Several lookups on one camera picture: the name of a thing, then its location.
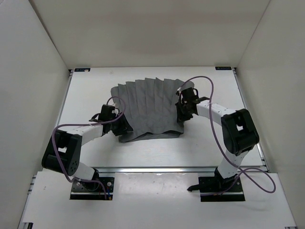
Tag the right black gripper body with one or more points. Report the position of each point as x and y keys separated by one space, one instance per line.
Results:
x=183 y=114

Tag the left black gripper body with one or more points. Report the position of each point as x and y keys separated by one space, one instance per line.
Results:
x=115 y=126

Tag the grey pleated skirt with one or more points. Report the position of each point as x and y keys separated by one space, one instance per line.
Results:
x=150 y=108

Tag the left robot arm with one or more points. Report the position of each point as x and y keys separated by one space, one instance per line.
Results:
x=63 y=151

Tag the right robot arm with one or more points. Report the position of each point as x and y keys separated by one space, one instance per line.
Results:
x=238 y=130

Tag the right blue corner label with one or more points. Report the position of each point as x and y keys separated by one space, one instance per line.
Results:
x=223 y=68

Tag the blue corner label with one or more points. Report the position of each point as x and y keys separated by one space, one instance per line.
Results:
x=82 y=69
x=223 y=68

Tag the left blue corner label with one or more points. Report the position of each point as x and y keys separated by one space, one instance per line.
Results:
x=82 y=69

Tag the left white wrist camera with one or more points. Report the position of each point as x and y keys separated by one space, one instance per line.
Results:
x=115 y=106

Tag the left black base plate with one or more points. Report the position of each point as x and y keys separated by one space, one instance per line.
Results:
x=93 y=191

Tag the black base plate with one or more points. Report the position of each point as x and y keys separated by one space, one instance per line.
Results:
x=217 y=189
x=93 y=191

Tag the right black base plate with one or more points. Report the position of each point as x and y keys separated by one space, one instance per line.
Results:
x=217 y=189

